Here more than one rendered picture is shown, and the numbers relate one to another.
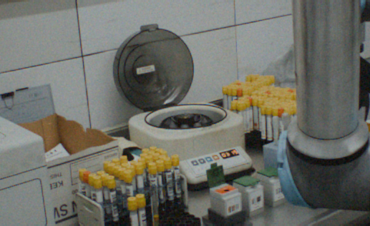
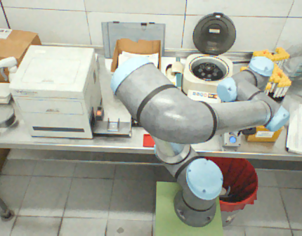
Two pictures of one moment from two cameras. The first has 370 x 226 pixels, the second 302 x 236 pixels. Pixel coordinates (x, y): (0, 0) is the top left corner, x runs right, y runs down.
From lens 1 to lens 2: 0.80 m
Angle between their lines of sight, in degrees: 44
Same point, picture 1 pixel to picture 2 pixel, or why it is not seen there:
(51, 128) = (156, 45)
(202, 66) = (254, 34)
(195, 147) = (197, 87)
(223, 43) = (274, 25)
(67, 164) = not seen: hidden behind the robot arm
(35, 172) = (79, 100)
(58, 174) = not seen: hidden behind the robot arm
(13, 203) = (70, 105)
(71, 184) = not seen: hidden behind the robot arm
